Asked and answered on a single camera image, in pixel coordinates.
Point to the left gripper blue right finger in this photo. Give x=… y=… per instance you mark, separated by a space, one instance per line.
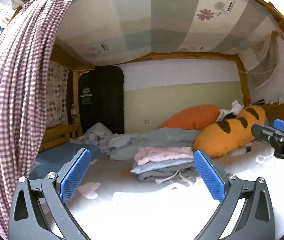
x=212 y=174

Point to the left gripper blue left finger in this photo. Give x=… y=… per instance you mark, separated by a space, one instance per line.
x=71 y=174

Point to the yellow bread-shaped plush pillow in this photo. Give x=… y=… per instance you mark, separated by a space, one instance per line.
x=224 y=136

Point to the grey bedsheet with heart print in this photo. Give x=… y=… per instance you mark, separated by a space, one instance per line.
x=111 y=203

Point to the crumpled grey blanket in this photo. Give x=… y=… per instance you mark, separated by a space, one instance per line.
x=126 y=146

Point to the orange pillow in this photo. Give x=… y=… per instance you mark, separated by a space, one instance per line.
x=198 y=117

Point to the white crumpled cloth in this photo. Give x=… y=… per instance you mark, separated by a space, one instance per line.
x=236 y=108

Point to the light blue folded garment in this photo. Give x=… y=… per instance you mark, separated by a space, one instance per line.
x=138 y=169

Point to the pink folded garment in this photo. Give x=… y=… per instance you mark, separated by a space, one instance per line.
x=158 y=154

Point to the red white gingham curtain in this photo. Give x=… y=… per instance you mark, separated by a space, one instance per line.
x=26 y=45

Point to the pastel checkered canopy sheet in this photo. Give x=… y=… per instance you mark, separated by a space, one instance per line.
x=106 y=32

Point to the grey folded drawstring pants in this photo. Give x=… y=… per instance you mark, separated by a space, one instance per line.
x=162 y=176

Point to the wooden bunk bed frame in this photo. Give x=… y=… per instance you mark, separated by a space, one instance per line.
x=156 y=87

